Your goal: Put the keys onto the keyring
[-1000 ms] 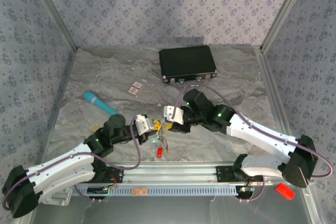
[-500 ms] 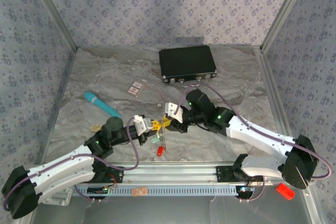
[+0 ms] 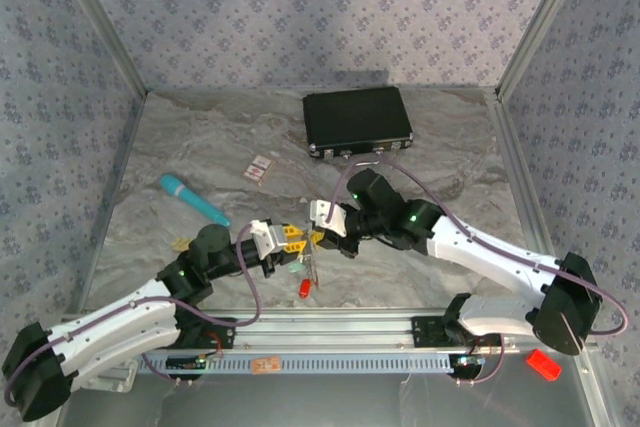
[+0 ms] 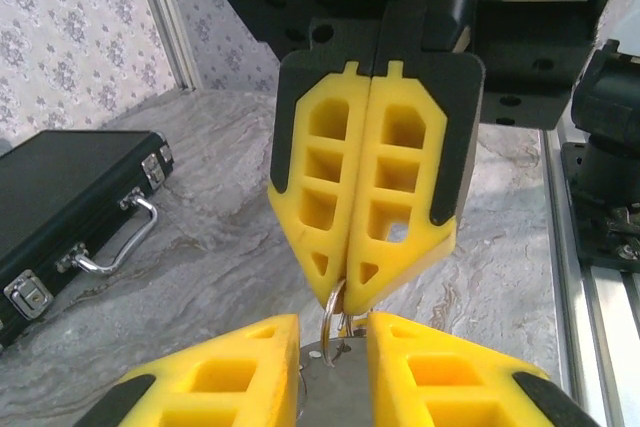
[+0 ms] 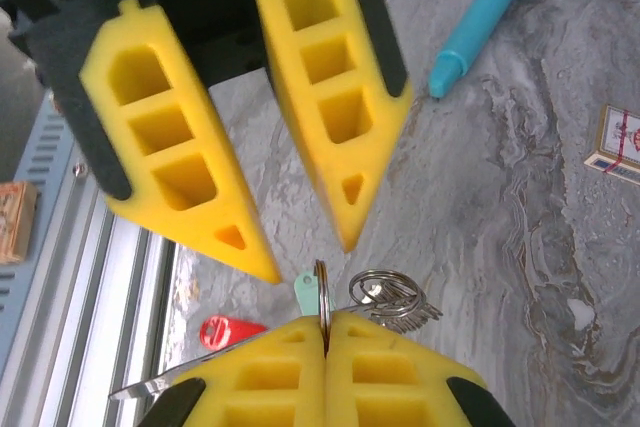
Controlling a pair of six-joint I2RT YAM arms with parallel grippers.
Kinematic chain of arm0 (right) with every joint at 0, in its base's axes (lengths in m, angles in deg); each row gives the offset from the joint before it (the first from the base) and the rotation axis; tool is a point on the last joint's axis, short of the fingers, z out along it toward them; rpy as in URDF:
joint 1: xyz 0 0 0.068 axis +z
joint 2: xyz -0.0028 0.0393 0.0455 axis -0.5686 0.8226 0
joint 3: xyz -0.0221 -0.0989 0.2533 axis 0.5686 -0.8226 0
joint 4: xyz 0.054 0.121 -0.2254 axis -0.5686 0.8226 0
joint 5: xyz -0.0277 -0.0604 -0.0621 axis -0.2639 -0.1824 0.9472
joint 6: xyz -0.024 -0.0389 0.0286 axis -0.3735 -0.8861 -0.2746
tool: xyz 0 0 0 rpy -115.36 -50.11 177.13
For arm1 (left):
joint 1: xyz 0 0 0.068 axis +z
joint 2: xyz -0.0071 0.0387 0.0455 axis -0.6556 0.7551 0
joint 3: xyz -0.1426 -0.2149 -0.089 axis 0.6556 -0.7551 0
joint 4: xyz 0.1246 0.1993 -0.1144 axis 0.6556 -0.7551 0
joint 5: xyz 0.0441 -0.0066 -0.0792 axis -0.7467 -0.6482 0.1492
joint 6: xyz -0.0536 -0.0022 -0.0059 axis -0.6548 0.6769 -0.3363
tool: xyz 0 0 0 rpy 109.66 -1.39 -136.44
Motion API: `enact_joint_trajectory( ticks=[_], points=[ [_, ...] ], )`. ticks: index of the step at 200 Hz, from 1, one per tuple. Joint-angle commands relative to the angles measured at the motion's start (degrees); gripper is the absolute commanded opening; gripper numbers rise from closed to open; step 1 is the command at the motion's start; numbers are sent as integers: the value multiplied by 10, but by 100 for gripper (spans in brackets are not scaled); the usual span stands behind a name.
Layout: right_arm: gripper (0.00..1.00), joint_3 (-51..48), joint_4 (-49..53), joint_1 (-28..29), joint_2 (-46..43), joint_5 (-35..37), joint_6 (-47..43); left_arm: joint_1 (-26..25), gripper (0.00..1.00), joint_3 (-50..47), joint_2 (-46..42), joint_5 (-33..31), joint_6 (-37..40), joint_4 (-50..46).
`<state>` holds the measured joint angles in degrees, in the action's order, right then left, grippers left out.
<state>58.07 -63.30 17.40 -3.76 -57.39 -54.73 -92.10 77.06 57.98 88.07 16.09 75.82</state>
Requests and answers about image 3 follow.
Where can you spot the teal key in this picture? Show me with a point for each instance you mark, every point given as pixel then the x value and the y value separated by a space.
pixel 298 263

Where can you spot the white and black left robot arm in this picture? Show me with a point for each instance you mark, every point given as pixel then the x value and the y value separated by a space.
pixel 110 322

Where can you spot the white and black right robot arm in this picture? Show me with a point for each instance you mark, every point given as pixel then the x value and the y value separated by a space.
pixel 500 259

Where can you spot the teal microphone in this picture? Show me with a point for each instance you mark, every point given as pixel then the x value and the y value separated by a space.
pixel 187 194

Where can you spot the small red white matchbox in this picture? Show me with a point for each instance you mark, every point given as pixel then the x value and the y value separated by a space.
pixel 257 169

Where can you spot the small circuit board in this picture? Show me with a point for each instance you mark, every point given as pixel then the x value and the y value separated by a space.
pixel 187 362
pixel 469 361

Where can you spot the orange label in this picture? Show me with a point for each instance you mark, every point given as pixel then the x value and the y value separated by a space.
pixel 265 366

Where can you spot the red plastic block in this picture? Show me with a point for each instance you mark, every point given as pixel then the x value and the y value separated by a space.
pixel 543 365

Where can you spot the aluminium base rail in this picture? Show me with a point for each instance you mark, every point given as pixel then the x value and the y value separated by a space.
pixel 325 329

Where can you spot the metal clamp bracket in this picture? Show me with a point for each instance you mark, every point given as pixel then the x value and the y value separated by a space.
pixel 117 377

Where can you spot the aluminium frame post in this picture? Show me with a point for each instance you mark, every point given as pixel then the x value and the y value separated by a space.
pixel 542 22
pixel 100 22

